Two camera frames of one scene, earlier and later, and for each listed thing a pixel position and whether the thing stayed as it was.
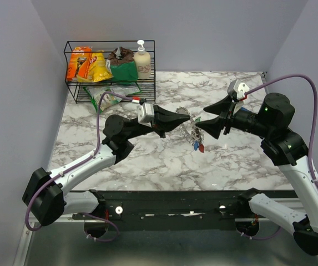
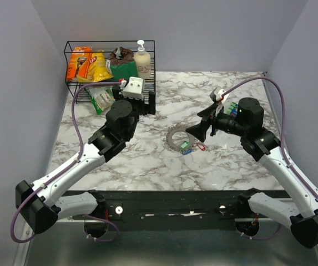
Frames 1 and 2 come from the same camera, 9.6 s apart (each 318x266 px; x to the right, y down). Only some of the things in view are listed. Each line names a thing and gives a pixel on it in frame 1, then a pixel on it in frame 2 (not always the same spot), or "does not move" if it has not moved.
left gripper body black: [140, 129] -> [137, 104]
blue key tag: [196, 146] -> [186, 152]
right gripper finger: [213, 126] -> [199, 130]
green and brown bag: [121, 65] does not move
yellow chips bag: [98, 70] does not move
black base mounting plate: [175, 210] does not move
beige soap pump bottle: [143, 61] does not move
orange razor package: [79, 62] does not move
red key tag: [201, 148] does not move
